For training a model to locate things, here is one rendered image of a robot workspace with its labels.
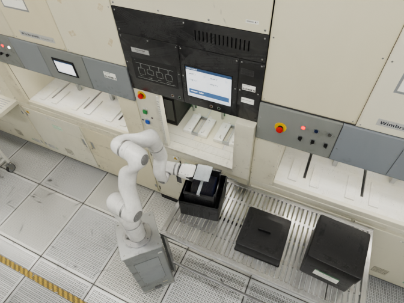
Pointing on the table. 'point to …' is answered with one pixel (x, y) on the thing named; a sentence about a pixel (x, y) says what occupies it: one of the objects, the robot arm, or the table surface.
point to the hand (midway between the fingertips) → (202, 174)
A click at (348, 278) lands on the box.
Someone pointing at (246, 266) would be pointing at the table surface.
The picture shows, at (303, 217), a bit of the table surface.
